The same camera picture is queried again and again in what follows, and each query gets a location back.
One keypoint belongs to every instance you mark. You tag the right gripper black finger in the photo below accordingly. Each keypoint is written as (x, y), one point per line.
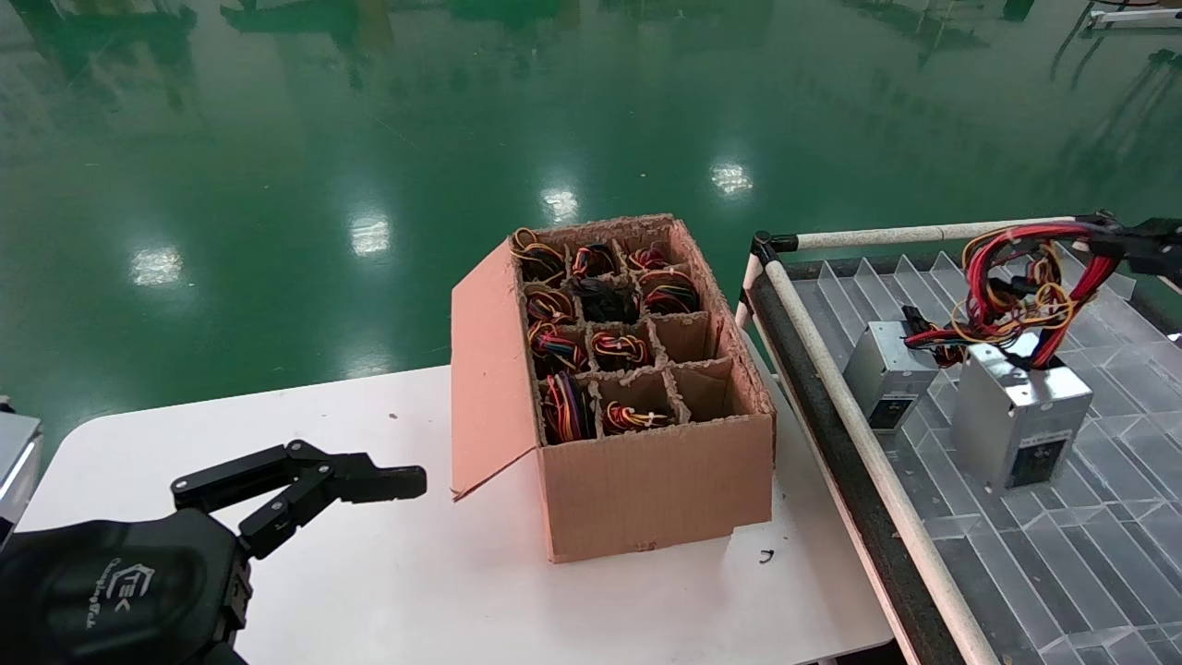
(1159, 262)
(1154, 235)

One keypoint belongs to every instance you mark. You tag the brown cardboard divider box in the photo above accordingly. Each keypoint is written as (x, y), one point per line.
(646, 499)

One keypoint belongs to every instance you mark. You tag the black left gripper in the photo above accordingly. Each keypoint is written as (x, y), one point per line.
(92, 591)

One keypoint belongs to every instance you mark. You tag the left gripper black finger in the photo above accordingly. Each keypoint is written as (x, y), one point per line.
(379, 482)

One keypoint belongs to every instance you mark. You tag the white metal stand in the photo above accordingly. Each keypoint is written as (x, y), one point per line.
(1136, 16)

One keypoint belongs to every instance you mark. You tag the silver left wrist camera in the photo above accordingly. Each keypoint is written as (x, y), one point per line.
(17, 471)

